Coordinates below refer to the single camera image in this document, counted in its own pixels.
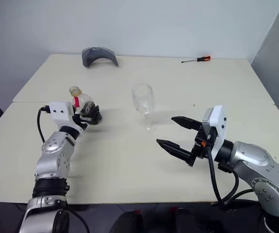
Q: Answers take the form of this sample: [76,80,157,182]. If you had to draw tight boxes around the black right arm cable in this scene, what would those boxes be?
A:
[207,143,259,212]

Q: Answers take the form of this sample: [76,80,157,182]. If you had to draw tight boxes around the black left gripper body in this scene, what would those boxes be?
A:
[72,114,88,133]

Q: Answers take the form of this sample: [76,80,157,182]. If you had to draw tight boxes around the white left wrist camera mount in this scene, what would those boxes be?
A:
[49,101,76,129]

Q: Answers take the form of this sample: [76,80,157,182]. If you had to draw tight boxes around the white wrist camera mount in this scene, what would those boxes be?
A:
[49,101,76,129]
[201,105,228,162]

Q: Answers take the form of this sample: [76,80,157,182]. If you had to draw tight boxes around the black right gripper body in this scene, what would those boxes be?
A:
[187,124,213,168]

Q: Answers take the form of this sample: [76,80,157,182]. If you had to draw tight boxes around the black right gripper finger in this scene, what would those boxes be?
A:
[156,139,194,164]
[171,116,203,132]

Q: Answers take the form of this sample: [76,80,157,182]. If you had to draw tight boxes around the clear wine glass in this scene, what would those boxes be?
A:
[131,83,157,133]

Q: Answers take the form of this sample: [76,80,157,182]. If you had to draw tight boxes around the black left shoulder cable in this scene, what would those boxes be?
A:
[66,205,92,233]

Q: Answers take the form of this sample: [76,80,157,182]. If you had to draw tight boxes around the yellow bottle cap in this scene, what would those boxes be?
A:
[69,85,83,97]

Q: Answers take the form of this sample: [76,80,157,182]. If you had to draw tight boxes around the grey curved visor shell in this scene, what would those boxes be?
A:
[81,46,119,68]

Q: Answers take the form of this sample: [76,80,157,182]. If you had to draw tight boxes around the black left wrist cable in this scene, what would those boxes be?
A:
[37,105,52,144]

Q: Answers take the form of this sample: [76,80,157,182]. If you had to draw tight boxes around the orange black handled screwdriver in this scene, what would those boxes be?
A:
[181,55,212,64]

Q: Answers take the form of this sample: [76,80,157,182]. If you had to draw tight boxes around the clear plastic bottle dark contents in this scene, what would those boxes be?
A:
[68,86,101,125]

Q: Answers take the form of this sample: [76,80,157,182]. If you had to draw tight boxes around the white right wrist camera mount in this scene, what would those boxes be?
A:
[201,105,228,162]

